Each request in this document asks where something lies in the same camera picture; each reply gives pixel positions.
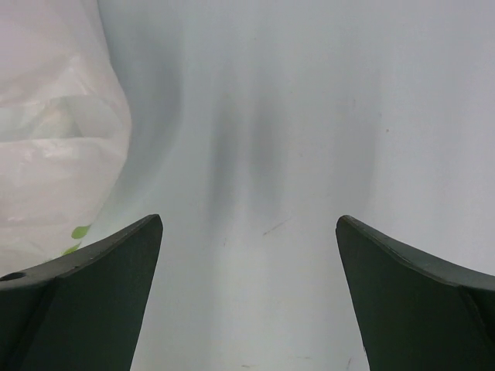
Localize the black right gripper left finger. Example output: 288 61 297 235
1 214 163 371

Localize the white plastic bag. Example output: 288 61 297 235
1 1 131 274

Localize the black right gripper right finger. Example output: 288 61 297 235
336 216 494 370

